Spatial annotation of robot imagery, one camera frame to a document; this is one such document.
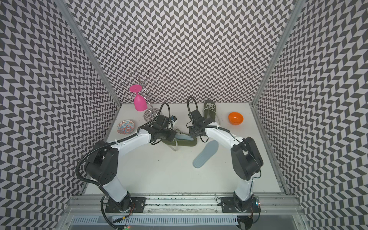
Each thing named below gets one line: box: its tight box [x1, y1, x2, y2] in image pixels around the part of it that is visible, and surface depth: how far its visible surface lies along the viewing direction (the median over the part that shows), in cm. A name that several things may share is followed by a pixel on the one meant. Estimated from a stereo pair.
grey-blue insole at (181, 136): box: [174, 132, 194, 141], surface depth 98 cm
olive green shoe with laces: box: [161, 135, 198, 147], surface depth 94 cm
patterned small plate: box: [116, 119, 136, 135], surface depth 104 cm
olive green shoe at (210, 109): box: [203, 99, 217, 121], surface depth 110 cm
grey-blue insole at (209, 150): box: [192, 139, 219, 169], surface depth 91 cm
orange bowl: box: [228, 111, 244, 126], surface depth 107 cm
